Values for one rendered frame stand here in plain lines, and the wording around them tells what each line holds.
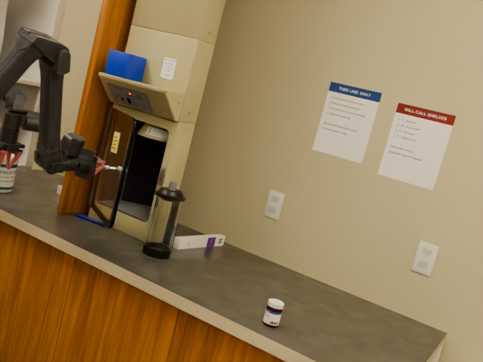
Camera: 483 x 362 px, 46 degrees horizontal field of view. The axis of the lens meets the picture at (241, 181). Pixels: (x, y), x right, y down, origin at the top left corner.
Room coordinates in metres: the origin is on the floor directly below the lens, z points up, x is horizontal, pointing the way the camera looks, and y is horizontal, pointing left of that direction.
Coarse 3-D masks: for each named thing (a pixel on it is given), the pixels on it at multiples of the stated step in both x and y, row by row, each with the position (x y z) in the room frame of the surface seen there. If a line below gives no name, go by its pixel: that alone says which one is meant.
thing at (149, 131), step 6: (144, 126) 2.18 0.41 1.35; (150, 126) 2.17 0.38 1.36; (156, 126) 2.16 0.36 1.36; (138, 132) 2.19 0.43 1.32; (144, 132) 2.16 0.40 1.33; (150, 132) 2.15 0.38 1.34; (156, 132) 2.15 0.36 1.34; (162, 132) 2.16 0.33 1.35; (168, 132) 2.17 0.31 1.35; (150, 138) 2.14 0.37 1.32; (156, 138) 2.14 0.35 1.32; (162, 138) 2.15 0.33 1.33
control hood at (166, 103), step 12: (120, 84) 2.09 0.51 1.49; (132, 84) 2.05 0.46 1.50; (144, 84) 2.02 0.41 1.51; (108, 96) 2.19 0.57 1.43; (156, 96) 2.02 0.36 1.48; (168, 96) 1.99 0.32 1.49; (180, 96) 2.05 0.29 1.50; (156, 108) 2.07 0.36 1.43; (168, 108) 2.02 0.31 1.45; (180, 108) 2.07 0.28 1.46
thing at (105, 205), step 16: (112, 112) 2.18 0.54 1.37; (112, 128) 2.14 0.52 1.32; (128, 128) 1.98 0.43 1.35; (128, 144) 1.95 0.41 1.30; (112, 160) 2.07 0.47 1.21; (112, 176) 2.03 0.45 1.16; (96, 192) 2.16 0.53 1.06; (112, 192) 1.99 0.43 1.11; (96, 208) 2.12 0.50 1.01; (112, 208) 1.96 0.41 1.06
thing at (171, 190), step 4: (172, 184) 1.96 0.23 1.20; (176, 184) 1.97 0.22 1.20; (160, 188) 1.96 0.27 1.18; (164, 188) 1.96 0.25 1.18; (168, 188) 1.97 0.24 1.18; (172, 188) 1.96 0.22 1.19; (164, 192) 1.93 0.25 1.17; (168, 192) 1.93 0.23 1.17; (172, 192) 1.94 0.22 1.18; (176, 192) 1.94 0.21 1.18; (180, 192) 1.96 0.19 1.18; (172, 196) 1.93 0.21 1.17; (176, 196) 1.94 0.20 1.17; (180, 196) 1.95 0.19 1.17
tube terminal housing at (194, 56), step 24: (144, 48) 2.18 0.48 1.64; (168, 48) 2.13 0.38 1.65; (192, 48) 2.08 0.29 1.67; (144, 72) 2.17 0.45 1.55; (192, 72) 2.08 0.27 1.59; (192, 96) 2.12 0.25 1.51; (144, 120) 2.15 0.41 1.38; (168, 120) 2.10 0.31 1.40; (192, 120) 2.15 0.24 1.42; (168, 144) 2.08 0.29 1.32; (168, 168) 2.08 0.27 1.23; (96, 216) 2.20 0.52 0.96; (120, 216) 2.15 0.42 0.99; (144, 240) 2.09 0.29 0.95
